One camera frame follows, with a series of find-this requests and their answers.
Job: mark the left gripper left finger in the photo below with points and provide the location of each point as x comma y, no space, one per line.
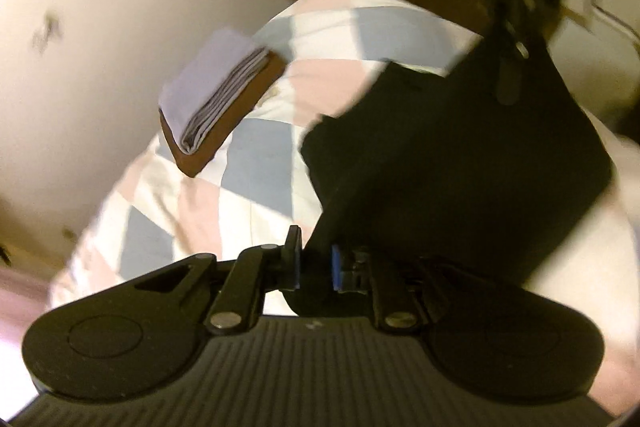
259,268

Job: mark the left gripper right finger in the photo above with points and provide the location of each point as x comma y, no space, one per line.
387,281

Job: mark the black garment with zipper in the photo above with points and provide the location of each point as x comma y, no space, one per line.
487,169

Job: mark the checkered pastel bed quilt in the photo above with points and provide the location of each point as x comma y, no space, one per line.
256,185

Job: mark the folded lavender cloth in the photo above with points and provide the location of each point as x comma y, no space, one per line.
197,97

